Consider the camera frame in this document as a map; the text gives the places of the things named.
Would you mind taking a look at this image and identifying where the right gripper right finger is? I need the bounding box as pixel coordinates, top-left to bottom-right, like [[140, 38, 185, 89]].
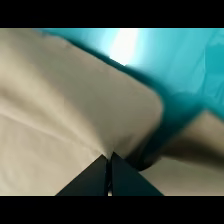
[[109, 151, 165, 197]]

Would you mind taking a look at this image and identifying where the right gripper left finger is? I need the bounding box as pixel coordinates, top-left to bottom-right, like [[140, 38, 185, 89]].
[[55, 154, 109, 197]]

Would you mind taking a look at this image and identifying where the beige shirt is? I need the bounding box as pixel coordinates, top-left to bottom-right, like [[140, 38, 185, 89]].
[[0, 28, 224, 197]]

